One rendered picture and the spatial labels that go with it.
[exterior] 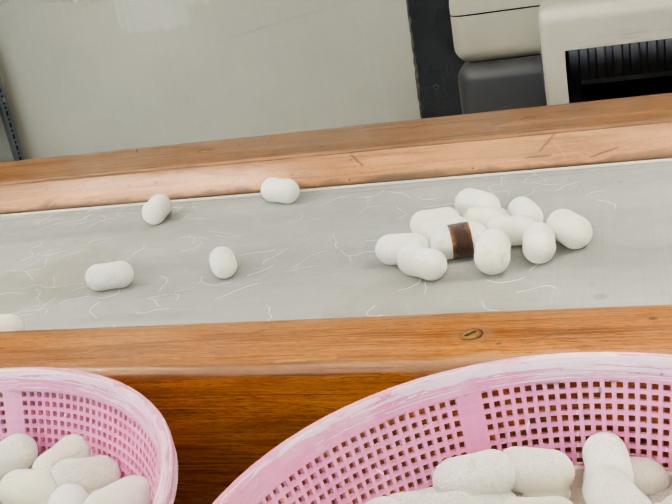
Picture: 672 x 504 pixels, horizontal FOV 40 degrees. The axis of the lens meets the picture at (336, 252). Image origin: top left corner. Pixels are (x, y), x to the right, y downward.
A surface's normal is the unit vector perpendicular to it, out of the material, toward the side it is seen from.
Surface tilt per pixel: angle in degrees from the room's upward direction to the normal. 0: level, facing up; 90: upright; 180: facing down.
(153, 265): 0
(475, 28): 90
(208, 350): 0
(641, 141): 45
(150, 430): 75
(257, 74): 90
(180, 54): 90
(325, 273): 0
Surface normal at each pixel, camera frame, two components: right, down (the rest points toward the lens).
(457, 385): 0.10, 0.07
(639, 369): -0.46, 0.13
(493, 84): -0.25, 0.38
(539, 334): -0.17, -0.92
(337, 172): -0.29, -0.38
